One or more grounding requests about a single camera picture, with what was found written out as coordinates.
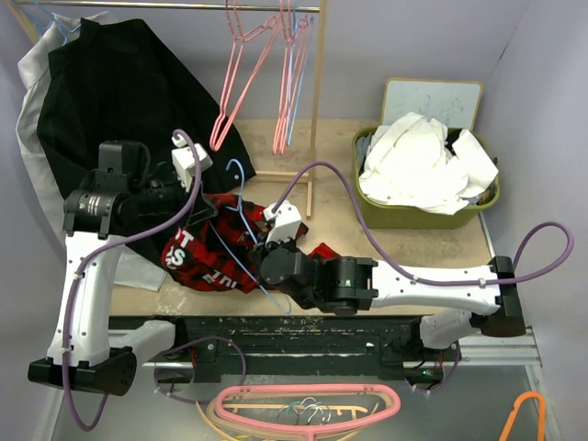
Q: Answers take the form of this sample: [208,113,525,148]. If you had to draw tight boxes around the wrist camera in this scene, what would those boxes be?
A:
[263,199,302,244]
[172,141,213,192]

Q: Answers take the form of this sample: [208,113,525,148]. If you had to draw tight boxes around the pink hanger foreground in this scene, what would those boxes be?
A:
[210,383,401,440]

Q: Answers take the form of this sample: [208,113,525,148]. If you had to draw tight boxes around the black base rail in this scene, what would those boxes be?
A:
[148,315,461,384]

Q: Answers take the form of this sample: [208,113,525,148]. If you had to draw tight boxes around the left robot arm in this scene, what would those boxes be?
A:
[28,137,212,396]

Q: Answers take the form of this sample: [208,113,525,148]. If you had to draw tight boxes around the pink hanger left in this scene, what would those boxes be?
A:
[209,1,279,152]

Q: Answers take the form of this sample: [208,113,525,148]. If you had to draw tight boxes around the green laundry basket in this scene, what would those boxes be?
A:
[351,127,501,230]

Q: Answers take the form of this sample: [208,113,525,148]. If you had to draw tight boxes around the small whiteboard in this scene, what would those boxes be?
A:
[380,78,483,130]

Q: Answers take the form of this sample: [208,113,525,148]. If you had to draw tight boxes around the purple cable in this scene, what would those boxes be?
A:
[61,129,247,432]
[273,160,576,288]

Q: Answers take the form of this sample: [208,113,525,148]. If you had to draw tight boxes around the pink hanger right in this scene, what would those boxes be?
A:
[272,1,313,154]

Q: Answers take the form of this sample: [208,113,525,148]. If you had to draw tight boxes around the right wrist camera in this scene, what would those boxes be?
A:
[263,199,302,244]

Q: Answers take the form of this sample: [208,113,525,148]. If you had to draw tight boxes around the pink hanger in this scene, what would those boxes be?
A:
[272,1,313,154]
[209,1,279,152]

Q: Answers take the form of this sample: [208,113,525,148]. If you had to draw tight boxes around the white clothes pile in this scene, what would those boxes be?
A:
[358,112,498,216]

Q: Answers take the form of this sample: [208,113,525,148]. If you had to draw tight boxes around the blue hanger under shirts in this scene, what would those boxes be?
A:
[32,1,81,46]

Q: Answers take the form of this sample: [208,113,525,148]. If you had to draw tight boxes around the wooden clothes rack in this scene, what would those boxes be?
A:
[5,0,328,220]

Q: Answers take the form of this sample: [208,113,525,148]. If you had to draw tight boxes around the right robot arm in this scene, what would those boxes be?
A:
[250,239,526,359]

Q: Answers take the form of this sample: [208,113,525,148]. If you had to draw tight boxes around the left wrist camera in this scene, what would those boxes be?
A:
[172,141,213,192]

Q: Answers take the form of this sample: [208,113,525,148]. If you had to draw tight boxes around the white shirt on rack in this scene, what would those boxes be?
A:
[16,16,165,291]

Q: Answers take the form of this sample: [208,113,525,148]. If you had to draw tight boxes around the blue wire hanger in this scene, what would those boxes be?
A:
[210,158,292,316]

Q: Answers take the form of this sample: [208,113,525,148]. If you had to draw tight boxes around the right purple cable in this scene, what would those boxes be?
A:
[273,160,576,288]

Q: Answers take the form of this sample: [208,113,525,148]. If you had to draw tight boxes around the red black plaid shirt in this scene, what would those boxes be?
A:
[160,192,341,295]

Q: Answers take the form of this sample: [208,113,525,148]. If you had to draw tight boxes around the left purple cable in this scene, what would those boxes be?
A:
[61,129,247,432]

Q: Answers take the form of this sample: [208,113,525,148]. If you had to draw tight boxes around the orange hanger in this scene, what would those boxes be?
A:
[498,390,548,441]

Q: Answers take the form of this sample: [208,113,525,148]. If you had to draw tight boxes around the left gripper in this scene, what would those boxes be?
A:
[129,166,219,230]

